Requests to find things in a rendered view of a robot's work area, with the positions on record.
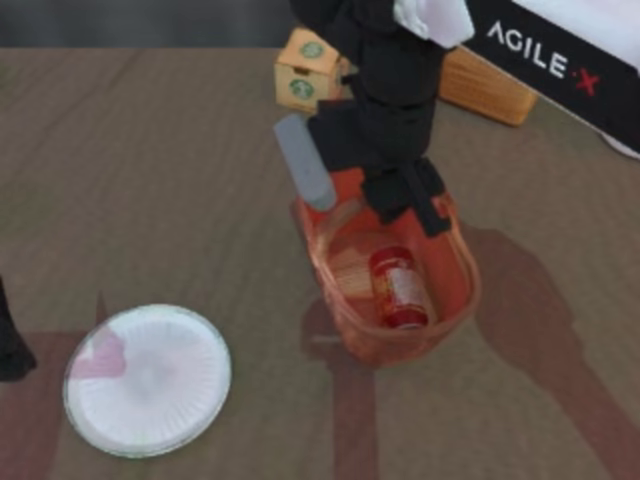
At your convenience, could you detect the orange translucent plastic basket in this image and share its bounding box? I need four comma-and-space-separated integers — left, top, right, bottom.
292, 167, 483, 370

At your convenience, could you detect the red can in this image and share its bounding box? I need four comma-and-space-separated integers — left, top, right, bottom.
368, 246, 433, 330

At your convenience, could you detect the cardboard box with green logos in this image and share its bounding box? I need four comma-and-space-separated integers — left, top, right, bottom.
273, 27, 352, 114

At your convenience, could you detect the orange wooden block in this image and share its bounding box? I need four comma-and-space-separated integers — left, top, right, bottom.
436, 44, 541, 128

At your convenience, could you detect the white ribbed round plate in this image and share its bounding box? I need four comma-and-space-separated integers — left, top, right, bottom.
62, 303, 234, 444

